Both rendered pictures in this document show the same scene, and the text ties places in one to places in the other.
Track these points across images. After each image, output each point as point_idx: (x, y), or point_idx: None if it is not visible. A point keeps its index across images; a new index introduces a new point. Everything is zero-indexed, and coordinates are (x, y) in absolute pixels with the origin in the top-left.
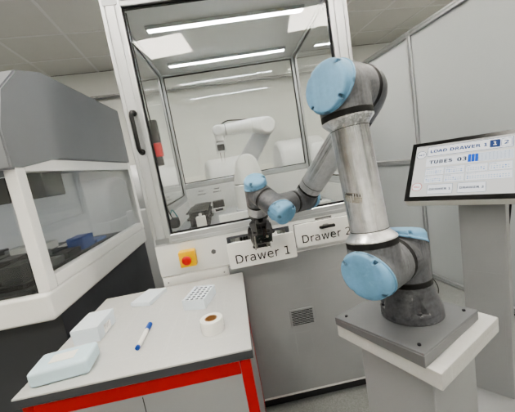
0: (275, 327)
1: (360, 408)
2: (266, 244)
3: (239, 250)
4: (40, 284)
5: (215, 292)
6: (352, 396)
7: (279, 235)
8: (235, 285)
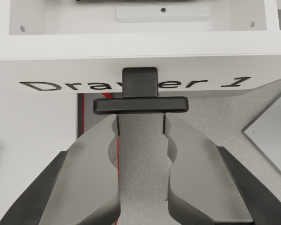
0: None
1: (197, 115)
2: (164, 131)
3: (32, 75)
4: None
5: None
6: (195, 103)
7: (262, 55)
8: (51, 124)
